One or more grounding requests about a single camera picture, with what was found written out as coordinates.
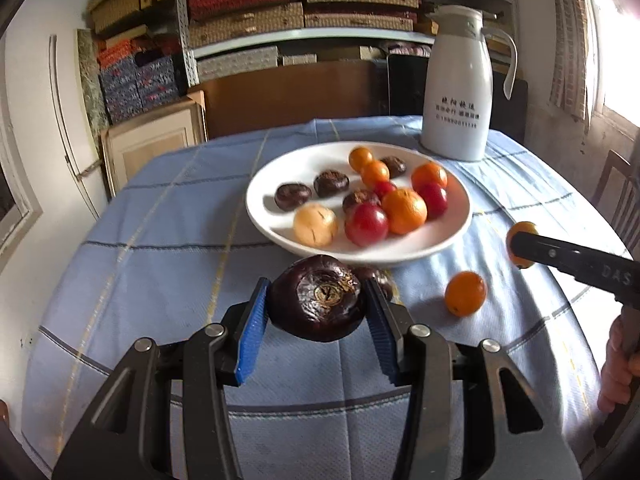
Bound pale yellow round fruit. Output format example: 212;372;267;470
293;204;338;248

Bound small orange fruit front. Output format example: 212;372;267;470
360;159;390;190

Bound brown wooden board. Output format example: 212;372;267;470
191;61;388;139

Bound small orange fruit back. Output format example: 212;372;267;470
348;146;374;174

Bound blue plaid tablecloth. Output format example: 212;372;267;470
22;117;625;479

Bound dark passion fruit under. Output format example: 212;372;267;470
342;188;381;214

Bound right hand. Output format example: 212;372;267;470
598;315;639;414

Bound orange tangerine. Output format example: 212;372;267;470
411;162;448;191

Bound large red plum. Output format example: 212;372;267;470
345;204;388;247

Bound metal storage shelf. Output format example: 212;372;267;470
177;0;513;86

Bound dark purple passion fruit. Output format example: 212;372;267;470
266;255;364;342

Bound framed picture beige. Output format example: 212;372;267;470
101;90;207;196

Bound large orange mandarin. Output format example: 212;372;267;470
382;188;428;235

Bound white round plate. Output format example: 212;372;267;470
245;142;472;266

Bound blue patterned boxes stack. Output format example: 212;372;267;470
98;39;186;125

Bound yellow orange fruit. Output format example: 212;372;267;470
506;221;537;269

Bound small orange fruit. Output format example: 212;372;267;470
360;159;390;190
348;146;374;174

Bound window with white frame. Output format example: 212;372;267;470
1;106;42;270

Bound dark passion fruit back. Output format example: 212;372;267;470
381;156;407;179

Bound white thermos jug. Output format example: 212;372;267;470
421;6;518;162

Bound wooden chair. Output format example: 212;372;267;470
591;150;639;252

